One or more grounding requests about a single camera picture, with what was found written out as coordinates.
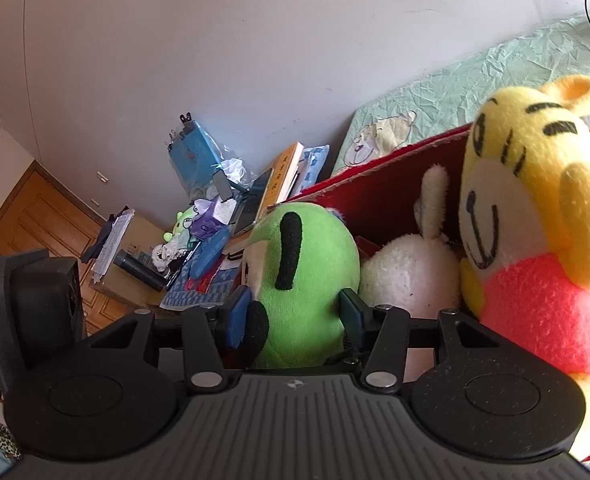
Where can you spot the blue patterned cloth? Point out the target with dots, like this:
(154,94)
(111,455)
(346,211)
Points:
(195,290)

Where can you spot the orange book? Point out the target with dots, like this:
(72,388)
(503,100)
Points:
(282,170)

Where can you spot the red cardboard box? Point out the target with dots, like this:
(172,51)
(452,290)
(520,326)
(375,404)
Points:
(385,195)

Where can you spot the blue hanging bag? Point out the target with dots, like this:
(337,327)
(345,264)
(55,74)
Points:
(195,155)

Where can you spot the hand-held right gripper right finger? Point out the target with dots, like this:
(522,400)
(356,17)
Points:
(353,314)

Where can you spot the blue pencil case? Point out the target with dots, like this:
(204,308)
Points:
(210,255)

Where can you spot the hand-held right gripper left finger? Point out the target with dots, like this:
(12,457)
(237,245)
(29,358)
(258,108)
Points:
(237,316)

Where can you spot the small green toy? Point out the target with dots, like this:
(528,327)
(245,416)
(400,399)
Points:
(181,220)

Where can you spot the dark thermos bottle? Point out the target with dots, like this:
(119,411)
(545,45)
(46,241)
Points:
(137,267)

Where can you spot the yellow tiger plush toy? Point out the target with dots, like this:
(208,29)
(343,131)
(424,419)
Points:
(525,200)

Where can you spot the green frog plush toy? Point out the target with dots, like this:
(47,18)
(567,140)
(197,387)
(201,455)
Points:
(315,280)

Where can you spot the green bear print bed sheet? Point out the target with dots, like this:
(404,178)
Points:
(450,85)

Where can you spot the white rabbit plush toy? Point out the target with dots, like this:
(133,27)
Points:
(405,270)

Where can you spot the stack of white papers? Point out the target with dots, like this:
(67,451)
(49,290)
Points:
(110,240)

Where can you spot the blue book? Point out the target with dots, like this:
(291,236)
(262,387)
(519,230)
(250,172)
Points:
(310,160)

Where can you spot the smartphone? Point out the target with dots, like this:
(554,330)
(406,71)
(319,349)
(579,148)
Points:
(221,185)

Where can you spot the purple tissue pack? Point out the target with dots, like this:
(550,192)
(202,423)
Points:
(210,220)

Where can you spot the tablet computer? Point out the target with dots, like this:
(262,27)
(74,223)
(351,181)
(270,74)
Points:
(252,205)

